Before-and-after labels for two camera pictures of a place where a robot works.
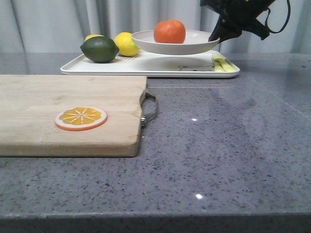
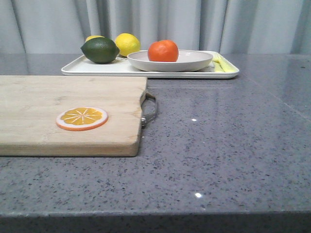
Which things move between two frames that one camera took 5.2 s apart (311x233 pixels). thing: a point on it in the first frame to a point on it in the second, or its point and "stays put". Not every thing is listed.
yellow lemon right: [127, 45] stays put
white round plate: [195, 42] to [187, 60]
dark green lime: [99, 49] stays put
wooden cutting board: [29, 104] stays put
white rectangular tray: [180, 64] stays put
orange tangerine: [171, 31] to [165, 50]
